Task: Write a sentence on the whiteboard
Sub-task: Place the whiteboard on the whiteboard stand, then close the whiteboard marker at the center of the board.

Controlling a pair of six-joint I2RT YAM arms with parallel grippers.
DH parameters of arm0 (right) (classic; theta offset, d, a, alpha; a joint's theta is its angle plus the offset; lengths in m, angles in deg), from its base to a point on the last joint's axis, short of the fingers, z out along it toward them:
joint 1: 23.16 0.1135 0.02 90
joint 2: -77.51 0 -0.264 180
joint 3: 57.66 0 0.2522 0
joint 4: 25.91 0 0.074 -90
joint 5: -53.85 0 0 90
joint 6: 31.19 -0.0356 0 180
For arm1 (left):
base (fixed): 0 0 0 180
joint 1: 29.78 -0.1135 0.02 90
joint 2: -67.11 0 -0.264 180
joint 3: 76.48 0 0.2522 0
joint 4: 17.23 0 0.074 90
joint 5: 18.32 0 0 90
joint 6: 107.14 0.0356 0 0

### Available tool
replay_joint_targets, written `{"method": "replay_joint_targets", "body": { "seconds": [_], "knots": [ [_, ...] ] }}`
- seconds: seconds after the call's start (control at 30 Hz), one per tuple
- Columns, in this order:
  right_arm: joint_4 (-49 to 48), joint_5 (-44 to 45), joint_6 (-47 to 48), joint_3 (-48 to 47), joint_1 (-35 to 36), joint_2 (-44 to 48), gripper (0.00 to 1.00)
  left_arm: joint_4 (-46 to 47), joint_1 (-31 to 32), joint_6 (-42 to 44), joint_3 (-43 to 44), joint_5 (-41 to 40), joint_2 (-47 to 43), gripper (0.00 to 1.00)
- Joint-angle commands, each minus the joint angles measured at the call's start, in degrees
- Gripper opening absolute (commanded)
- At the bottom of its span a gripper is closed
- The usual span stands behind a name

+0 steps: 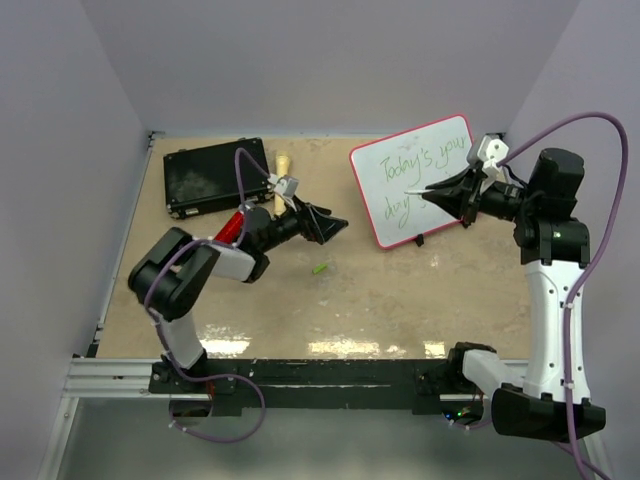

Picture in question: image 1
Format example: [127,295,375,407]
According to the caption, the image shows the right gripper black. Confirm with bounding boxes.
[424,162,540,224]

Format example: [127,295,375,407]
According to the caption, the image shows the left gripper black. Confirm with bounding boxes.
[260,196,347,254]

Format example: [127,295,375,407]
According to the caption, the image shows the green marker cap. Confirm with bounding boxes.
[312,263,328,275]

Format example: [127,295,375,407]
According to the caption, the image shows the pink framed whiteboard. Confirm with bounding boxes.
[349,114,472,250]

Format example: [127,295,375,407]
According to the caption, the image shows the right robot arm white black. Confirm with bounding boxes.
[422,148,606,443]

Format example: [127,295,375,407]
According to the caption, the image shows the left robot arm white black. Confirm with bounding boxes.
[127,199,349,392]

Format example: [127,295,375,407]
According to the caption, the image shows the cream toy microphone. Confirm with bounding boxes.
[272,152,293,219]

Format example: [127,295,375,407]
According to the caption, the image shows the black hard case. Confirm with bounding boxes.
[163,137,271,220]

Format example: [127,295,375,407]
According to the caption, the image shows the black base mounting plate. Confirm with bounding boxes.
[149,359,480,416]

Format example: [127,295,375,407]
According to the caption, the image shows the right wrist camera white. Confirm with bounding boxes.
[467,134,509,180]

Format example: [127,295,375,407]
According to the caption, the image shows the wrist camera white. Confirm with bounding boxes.
[268,174,299,202]
[467,134,509,180]

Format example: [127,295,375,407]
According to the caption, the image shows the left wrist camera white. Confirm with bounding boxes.
[268,174,299,202]

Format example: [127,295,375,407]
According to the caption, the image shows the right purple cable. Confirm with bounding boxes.
[449,111,631,480]

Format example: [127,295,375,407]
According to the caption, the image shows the aluminium frame rail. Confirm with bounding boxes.
[38,131,166,479]

